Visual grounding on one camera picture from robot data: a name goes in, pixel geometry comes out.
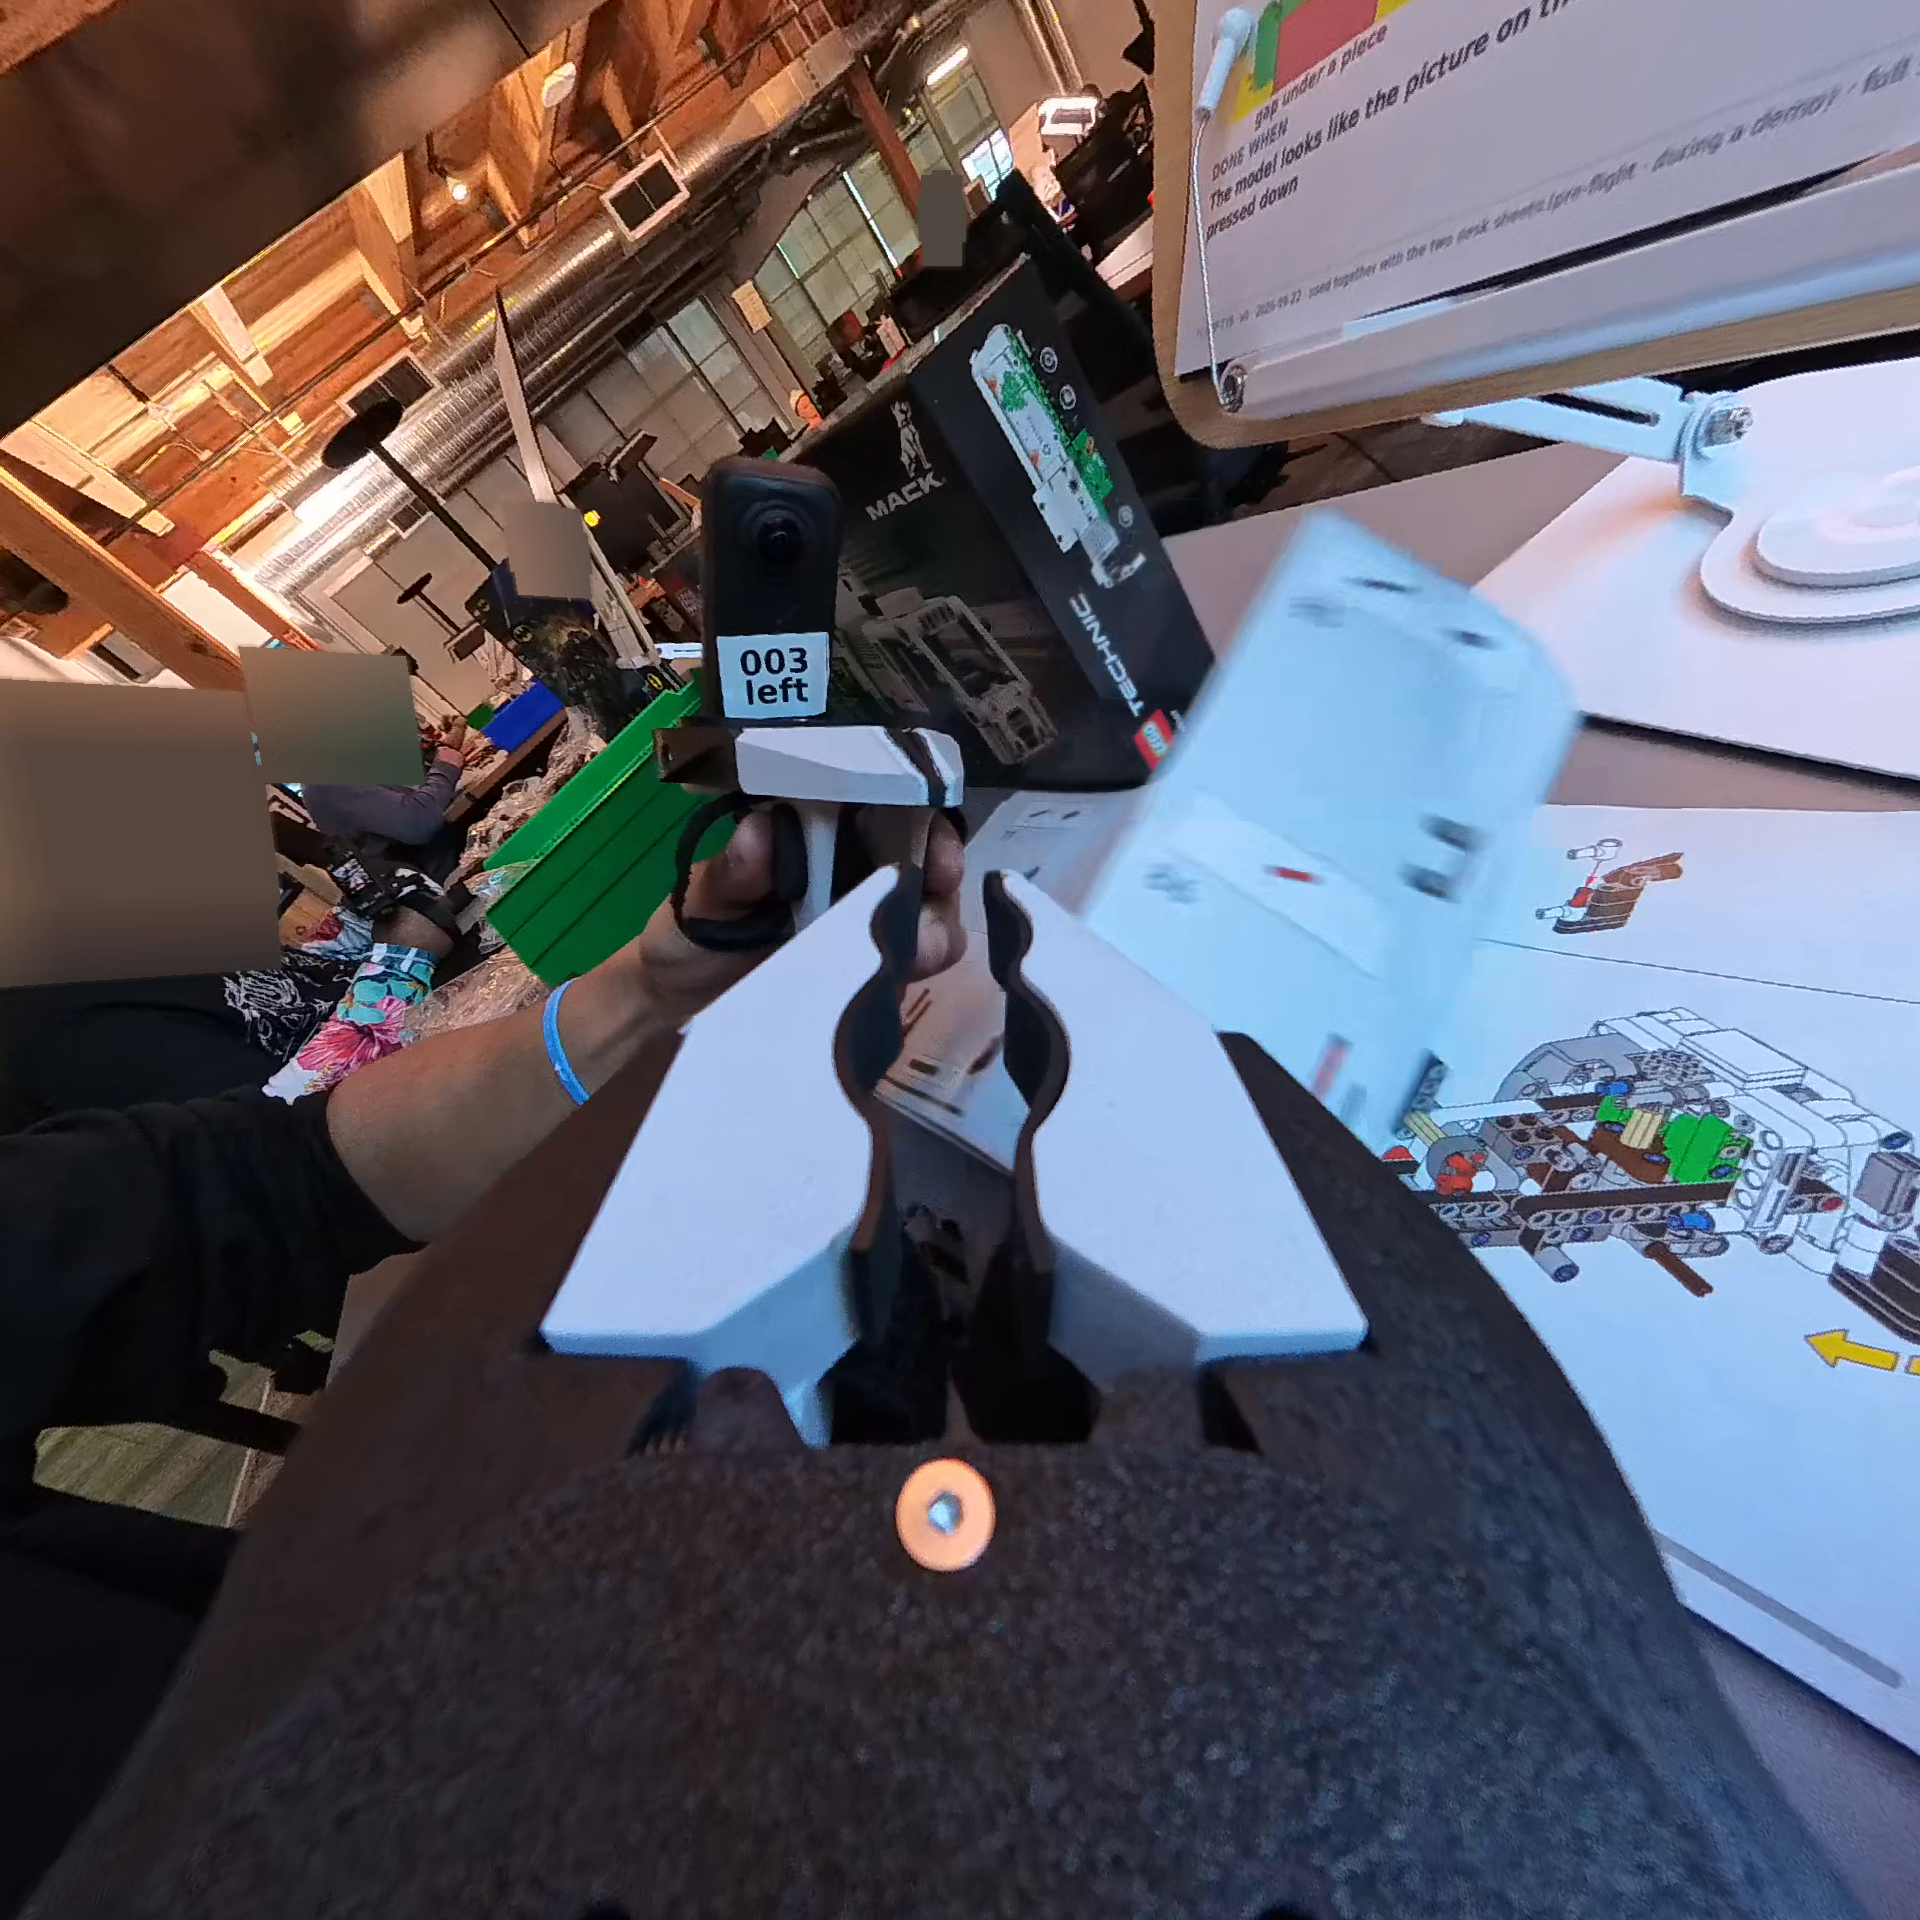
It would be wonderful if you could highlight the white document stand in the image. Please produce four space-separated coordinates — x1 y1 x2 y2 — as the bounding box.
1430 362 1920 780

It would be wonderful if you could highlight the thin steel tether wire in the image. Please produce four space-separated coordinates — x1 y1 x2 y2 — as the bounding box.
1198 12 1251 412

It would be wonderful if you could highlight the person's left hand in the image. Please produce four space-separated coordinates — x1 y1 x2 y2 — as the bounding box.
637 810 970 1040

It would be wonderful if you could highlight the black lego set box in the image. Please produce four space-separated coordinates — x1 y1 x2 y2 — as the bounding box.
793 257 1215 794

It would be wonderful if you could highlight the printed instruction sheet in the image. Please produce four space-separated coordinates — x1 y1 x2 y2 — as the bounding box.
1178 0 1920 382

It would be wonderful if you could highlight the black pole stand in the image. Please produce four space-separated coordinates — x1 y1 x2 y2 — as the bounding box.
323 399 503 603

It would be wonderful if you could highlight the wooden document board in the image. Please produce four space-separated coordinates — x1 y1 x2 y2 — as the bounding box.
1143 0 1920 453

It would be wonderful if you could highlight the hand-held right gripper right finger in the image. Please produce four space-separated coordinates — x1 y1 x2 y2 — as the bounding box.
981 867 1371 1370

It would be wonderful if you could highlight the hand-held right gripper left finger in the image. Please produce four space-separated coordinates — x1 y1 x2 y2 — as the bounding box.
540 862 925 1443

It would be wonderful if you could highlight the person's left forearm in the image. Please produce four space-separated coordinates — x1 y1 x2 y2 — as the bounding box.
323 955 690 1250

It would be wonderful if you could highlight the lego instruction booklet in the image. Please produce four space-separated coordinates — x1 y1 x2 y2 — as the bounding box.
877 510 1920 1761

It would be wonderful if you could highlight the silver air duct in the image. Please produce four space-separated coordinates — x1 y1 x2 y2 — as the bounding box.
226 182 928 603

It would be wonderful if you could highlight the blue wristband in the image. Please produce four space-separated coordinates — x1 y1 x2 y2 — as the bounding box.
535 976 597 1115

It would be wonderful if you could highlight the green plastic bin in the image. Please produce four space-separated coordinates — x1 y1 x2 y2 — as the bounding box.
484 675 753 993

